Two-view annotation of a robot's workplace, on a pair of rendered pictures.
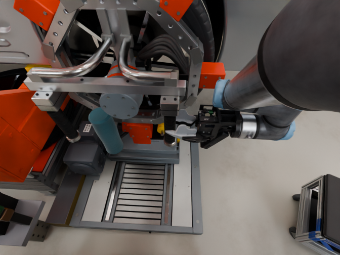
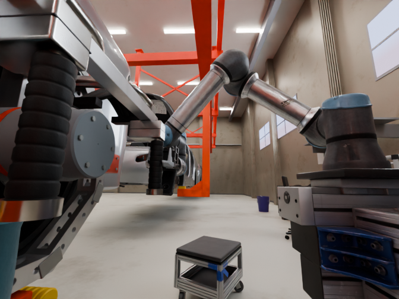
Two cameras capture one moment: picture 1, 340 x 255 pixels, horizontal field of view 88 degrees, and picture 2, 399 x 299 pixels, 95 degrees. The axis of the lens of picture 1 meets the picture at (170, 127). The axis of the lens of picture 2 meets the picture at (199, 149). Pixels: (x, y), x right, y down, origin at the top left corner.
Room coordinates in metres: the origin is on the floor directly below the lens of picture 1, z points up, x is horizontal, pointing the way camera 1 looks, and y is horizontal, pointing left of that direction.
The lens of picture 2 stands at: (0.20, 0.50, 0.78)
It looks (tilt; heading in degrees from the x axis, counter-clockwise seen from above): 11 degrees up; 271
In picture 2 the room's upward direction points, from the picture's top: 1 degrees clockwise
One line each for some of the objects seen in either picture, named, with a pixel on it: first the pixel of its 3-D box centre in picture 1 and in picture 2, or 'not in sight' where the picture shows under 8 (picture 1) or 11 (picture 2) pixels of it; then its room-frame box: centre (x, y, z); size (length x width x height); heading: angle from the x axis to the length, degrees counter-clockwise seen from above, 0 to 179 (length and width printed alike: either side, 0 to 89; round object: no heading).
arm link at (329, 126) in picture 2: not in sight; (345, 117); (-0.23, -0.04, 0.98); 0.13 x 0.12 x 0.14; 77
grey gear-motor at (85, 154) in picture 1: (96, 144); not in sight; (0.62, 0.49, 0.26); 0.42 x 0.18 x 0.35; 177
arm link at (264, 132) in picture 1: (270, 126); (177, 166); (0.32, -0.30, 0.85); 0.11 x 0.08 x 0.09; 87
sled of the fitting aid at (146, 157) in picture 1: (147, 138); not in sight; (0.75, 0.17, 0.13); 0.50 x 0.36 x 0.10; 87
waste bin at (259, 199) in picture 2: not in sight; (263, 203); (-1.63, -5.30, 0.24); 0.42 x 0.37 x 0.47; 90
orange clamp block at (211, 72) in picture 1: (210, 75); (103, 162); (0.57, -0.16, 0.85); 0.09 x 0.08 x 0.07; 87
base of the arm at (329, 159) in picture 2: not in sight; (351, 154); (-0.23, -0.03, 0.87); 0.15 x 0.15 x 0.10
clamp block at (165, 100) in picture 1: (170, 98); (147, 130); (0.36, 0.00, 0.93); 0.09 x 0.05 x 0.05; 177
